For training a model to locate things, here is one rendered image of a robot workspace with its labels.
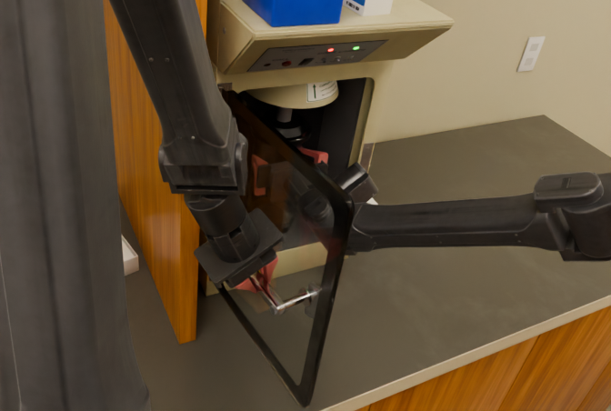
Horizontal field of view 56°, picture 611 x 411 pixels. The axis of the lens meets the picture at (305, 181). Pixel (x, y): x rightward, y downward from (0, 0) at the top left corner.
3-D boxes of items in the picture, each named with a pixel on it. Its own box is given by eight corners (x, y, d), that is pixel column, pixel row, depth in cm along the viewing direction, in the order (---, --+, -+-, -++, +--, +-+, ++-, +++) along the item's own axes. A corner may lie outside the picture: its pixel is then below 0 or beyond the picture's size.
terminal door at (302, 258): (215, 281, 106) (227, 85, 83) (308, 412, 86) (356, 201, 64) (212, 283, 105) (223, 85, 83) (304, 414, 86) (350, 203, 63)
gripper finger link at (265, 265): (225, 285, 80) (201, 247, 73) (267, 255, 82) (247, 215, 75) (249, 318, 76) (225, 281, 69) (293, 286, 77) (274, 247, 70)
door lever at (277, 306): (273, 266, 83) (275, 253, 81) (310, 309, 77) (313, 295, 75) (241, 277, 80) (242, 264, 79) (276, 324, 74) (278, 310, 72)
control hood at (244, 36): (215, 68, 82) (218, -1, 77) (397, 53, 97) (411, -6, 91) (245, 105, 74) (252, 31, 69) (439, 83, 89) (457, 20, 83)
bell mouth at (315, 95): (225, 68, 105) (227, 40, 102) (310, 61, 113) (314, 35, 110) (265, 115, 93) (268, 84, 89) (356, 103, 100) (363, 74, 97)
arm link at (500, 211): (595, 201, 59) (622, 267, 65) (603, 164, 63) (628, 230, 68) (296, 219, 89) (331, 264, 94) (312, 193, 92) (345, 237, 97)
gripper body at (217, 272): (197, 259, 74) (174, 225, 68) (262, 215, 76) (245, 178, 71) (220, 292, 70) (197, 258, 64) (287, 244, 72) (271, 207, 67)
